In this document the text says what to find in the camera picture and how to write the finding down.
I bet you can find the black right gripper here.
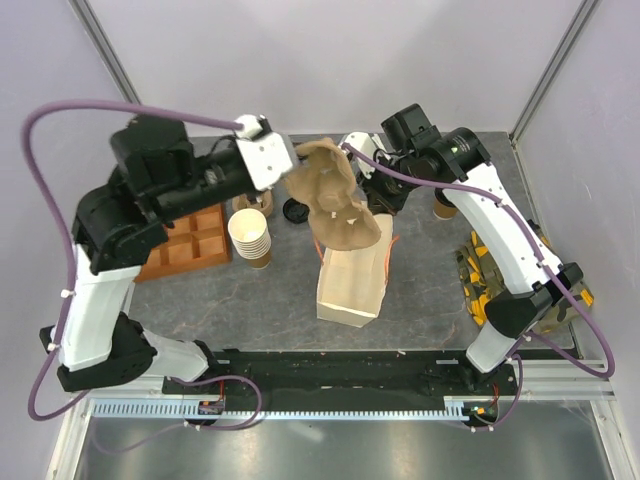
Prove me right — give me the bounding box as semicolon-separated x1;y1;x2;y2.
354;153;421;217

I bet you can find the brown paper coffee cup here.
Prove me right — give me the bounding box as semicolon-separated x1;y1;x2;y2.
433;198;458;220

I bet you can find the white paper takeout bag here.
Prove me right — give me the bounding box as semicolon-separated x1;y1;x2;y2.
316;214;397;328

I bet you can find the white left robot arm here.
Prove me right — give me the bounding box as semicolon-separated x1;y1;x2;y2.
57;115;255;393

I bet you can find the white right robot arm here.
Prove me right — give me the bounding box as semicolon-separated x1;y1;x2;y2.
343;104;583;394

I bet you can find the cardboard cup carrier tray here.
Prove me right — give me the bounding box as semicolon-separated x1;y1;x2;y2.
232;190;274;217

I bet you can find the camouflage yellow green cloth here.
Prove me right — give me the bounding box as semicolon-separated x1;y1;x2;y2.
455;230;579;335

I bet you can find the stack of paper cups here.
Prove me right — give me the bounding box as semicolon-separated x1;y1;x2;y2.
228;208;272;269

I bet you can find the orange compartment organizer tray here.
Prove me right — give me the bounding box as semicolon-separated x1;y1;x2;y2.
135;204;232;283

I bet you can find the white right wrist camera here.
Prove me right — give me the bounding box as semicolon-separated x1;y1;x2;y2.
339;132;384;179

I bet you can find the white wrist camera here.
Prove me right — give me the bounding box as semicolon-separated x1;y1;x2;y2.
339;132;384;179
234;114;299;191

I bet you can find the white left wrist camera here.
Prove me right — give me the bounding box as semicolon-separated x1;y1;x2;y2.
234;114;299;191

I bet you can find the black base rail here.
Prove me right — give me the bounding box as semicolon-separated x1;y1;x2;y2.
163;349;517;398

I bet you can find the grey slotted cable duct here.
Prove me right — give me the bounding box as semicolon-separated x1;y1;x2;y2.
91;398;471;421

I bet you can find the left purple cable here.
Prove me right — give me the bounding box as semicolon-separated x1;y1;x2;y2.
19;99;264;454

